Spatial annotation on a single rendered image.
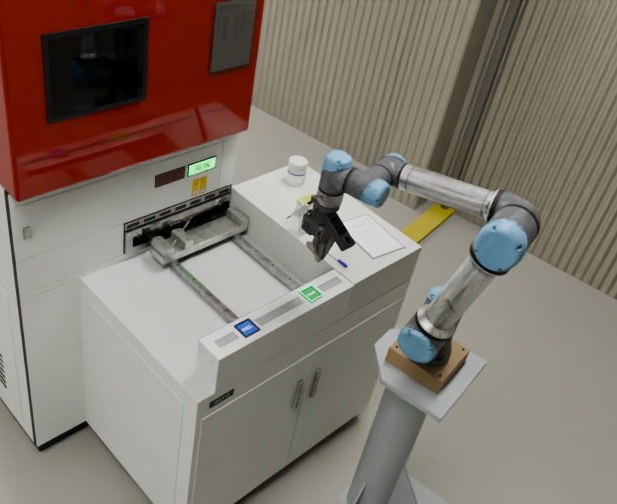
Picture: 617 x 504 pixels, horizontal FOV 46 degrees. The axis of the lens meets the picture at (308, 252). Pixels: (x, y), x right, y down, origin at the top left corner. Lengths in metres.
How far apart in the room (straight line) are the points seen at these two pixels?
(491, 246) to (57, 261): 1.30
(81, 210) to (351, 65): 2.70
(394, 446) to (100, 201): 1.26
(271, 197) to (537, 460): 1.64
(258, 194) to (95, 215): 0.61
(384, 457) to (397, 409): 0.25
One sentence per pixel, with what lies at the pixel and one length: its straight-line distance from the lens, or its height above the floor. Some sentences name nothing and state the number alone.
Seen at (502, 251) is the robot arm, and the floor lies 1.46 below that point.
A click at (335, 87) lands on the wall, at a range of 4.74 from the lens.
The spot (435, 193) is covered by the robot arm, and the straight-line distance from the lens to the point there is 1.97.
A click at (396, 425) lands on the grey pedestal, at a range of 2.46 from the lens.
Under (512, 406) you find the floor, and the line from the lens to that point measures 3.52.
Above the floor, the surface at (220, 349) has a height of 0.96.
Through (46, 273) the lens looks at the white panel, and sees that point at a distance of 2.35.
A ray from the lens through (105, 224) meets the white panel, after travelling 2.36.
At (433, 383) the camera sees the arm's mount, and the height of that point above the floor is 0.85.
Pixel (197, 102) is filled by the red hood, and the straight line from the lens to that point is 2.25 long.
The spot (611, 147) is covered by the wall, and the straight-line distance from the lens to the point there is 4.07.
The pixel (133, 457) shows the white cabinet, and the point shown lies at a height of 0.22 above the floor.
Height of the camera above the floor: 2.45
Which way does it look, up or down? 38 degrees down
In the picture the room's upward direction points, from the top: 12 degrees clockwise
